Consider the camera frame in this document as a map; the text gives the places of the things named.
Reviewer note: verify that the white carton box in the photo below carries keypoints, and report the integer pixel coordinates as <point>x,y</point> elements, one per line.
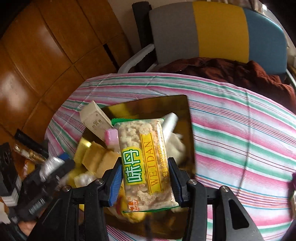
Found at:
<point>95,119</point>

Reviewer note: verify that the striped bed sheet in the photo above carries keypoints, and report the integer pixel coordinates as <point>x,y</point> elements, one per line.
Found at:
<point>241,139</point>

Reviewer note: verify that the dark red blanket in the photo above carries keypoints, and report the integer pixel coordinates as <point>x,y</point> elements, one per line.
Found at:
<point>248,75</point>

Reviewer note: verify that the yellow sponge block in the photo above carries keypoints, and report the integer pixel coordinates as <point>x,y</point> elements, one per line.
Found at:
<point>108,161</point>

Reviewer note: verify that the gold metal tin box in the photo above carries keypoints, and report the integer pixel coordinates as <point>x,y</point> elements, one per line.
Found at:
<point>168,223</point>

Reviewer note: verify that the white foam block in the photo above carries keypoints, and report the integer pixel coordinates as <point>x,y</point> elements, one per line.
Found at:
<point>169,124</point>

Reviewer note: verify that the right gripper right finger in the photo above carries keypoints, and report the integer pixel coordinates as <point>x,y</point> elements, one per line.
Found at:
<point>230,219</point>

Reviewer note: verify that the wooden wardrobe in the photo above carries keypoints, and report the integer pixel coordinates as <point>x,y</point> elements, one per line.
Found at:
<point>48,50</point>

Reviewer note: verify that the rice cracker snack pack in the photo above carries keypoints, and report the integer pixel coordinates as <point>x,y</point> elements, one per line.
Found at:
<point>145,169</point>

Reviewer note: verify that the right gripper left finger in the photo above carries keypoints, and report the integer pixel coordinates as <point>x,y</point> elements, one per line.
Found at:
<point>101,193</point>

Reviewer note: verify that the white bed rail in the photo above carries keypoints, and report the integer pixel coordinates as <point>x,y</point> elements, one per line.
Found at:
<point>135,59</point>

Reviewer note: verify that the clear plastic bag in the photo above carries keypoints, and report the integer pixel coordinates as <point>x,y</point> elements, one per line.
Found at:
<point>84,179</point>

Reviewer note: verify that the pink white plush toy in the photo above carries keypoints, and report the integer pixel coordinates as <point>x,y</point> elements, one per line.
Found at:
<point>175,148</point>

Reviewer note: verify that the grey yellow blue headboard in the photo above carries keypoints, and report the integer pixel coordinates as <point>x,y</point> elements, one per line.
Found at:
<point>217,30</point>

